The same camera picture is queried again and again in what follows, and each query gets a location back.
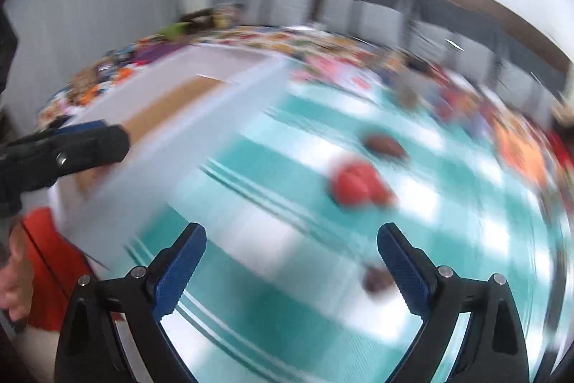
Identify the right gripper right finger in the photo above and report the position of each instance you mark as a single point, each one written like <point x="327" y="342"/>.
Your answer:
<point x="493" y="348"/>

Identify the floral sofa cover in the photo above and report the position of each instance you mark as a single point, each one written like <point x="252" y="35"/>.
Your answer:
<point x="321" y="56"/>

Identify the red apple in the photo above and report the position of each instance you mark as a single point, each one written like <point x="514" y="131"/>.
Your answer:
<point x="357" y="183"/>

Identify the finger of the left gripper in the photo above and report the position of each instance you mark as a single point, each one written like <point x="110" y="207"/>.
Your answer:
<point x="76" y="153"/>
<point x="79" y="128"/>

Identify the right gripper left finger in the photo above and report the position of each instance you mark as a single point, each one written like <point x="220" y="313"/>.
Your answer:
<point x="89" y="348"/>

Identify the orange book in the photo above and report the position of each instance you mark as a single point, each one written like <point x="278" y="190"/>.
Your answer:
<point x="520" y="154"/>

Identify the white cardboard box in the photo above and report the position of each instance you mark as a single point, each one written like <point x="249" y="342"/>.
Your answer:
<point x="178" y="111"/>

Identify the person's left hand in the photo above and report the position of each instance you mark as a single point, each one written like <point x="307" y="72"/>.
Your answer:
<point x="17" y="278"/>

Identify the dark red side table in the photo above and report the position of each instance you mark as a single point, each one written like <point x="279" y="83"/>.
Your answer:
<point x="135" y="54"/>

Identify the brown sweet potato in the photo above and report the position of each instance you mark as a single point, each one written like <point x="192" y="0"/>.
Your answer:
<point x="385" y="146"/>

